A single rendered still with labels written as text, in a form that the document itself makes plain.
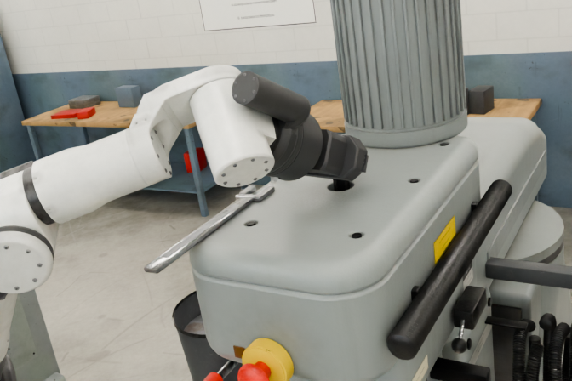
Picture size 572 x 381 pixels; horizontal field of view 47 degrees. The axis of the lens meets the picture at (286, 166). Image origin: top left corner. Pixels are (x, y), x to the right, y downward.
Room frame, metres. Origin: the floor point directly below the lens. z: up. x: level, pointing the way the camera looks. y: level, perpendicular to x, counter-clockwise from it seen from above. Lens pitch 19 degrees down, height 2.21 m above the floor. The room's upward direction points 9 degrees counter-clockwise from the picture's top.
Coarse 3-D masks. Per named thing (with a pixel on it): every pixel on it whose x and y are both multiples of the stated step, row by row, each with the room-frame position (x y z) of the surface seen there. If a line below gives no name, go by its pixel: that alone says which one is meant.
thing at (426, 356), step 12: (468, 276) 0.90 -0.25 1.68; (456, 288) 0.85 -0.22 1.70; (456, 300) 0.85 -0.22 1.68; (444, 312) 0.80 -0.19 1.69; (444, 324) 0.80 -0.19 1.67; (432, 336) 0.75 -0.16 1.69; (444, 336) 0.79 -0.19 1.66; (420, 348) 0.72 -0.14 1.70; (432, 348) 0.75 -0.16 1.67; (420, 360) 0.71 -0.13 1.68; (432, 360) 0.75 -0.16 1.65; (396, 372) 0.67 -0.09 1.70; (408, 372) 0.68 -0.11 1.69; (420, 372) 0.71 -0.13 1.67
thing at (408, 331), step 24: (504, 192) 0.93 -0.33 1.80; (480, 216) 0.85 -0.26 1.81; (456, 240) 0.79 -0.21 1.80; (480, 240) 0.80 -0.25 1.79; (456, 264) 0.73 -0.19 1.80; (432, 288) 0.67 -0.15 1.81; (408, 312) 0.63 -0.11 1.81; (432, 312) 0.64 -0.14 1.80; (408, 336) 0.59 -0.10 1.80; (408, 360) 0.59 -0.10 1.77
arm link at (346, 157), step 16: (304, 128) 0.71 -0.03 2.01; (320, 128) 0.74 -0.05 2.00; (304, 144) 0.71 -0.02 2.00; (320, 144) 0.73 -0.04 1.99; (336, 144) 0.76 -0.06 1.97; (352, 144) 0.77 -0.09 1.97; (304, 160) 0.71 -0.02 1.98; (320, 160) 0.74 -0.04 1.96; (336, 160) 0.76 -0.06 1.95; (352, 160) 0.76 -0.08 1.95; (272, 176) 0.72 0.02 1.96; (288, 176) 0.72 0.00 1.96; (320, 176) 0.79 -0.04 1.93; (336, 176) 0.77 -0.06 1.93; (352, 176) 0.77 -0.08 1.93
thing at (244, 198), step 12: (240, 192) 0.85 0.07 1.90; (252, 192) 0.86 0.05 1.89; (264, 192) 0.83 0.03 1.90; (240, 204) 0.80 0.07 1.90; (216, 216) 0.78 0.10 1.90; (228, 216) 0.77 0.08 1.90; (204, 228) 0.74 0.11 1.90; (216, 228) 0.75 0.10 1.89; (192, 240) 0.71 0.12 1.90; (168, 252) 0.69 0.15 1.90; (180, 252) 0.69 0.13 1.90; (156, 264) 0.66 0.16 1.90; (168, 264) 0.67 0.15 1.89
